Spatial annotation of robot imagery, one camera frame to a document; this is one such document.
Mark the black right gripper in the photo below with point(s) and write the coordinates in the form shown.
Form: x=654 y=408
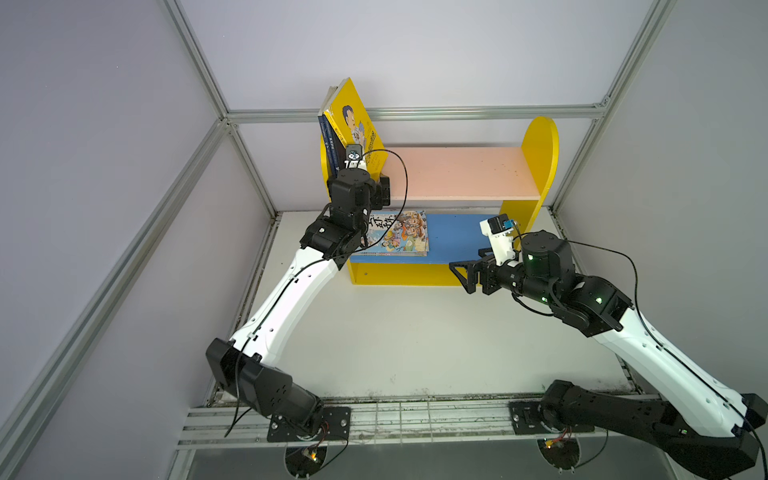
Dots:
x=486 y=276

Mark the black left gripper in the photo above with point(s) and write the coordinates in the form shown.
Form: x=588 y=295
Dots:
x=360 y=174

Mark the light blue comic book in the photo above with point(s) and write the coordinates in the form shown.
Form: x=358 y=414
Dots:
x=393 y=234

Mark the dark blue book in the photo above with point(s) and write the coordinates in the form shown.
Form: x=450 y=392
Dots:
x=335 y=150
x=324 y=105

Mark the yellow cartoon book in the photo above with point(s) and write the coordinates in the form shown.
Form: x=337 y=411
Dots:
x=350 y=121

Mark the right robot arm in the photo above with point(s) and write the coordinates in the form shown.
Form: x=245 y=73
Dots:
x=704 y=426

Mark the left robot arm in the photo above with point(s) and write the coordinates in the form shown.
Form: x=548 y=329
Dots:
x=245 y=365

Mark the dark blue standing book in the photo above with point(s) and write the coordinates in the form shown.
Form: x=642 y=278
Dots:
x=324 y=105

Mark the yellow pink blue bookshelf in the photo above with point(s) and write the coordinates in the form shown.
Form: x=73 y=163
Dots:
x=520 y=178

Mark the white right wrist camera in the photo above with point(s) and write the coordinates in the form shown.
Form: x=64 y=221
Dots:
x=500 y=230

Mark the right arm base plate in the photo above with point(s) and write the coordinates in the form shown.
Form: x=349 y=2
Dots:
x=528 y=419

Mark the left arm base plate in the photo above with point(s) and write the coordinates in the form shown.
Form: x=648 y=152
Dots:
x=329 y=422

